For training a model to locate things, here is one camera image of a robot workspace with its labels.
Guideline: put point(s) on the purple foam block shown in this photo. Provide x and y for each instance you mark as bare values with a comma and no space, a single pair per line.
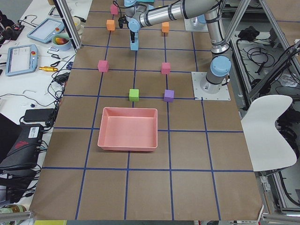
169,96

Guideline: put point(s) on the scissors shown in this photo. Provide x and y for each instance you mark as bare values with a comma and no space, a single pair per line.
55,64

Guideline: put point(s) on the beige bowl with lemon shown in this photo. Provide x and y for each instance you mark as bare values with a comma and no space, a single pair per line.
77,23

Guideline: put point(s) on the red foam block corner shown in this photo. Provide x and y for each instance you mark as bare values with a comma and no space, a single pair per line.
114,10

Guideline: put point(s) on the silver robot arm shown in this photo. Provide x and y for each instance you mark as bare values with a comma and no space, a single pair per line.
142,13

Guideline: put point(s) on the red foam block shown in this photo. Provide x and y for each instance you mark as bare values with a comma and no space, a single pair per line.
103,66
165,68

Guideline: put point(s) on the orange foam block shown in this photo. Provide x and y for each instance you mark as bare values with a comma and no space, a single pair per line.
165,27
110,25

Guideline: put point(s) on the green foam block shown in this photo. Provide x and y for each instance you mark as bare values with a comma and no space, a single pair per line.
134,95

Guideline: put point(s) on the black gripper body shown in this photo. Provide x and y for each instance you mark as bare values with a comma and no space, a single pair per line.
132,36

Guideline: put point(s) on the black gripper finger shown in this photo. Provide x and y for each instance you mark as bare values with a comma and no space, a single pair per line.
132,36

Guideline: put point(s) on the pink plastic tray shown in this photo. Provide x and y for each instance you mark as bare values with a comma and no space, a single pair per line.
128,129

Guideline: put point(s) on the light blue foam block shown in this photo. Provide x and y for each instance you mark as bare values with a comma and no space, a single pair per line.
136,38

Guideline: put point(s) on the blue teach pendant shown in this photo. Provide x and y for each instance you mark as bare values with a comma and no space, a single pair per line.
21,60
46,30

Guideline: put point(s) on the white chair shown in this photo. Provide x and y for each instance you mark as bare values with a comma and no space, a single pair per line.
267,148

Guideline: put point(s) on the red foam block far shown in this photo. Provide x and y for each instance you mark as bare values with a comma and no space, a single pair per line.
103,66

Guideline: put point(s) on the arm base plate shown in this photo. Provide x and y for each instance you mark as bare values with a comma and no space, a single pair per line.
196,24
203,90

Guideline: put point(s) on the black power adapter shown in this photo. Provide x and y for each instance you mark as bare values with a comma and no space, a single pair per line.
38,115

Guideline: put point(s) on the yellow handled tool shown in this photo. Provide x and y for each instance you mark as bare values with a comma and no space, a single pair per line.
48,69

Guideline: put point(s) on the green bowl with fruit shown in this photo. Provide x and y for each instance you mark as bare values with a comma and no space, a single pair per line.
62,41

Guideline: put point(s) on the orange foam block front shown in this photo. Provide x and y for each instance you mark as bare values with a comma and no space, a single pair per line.
110,25

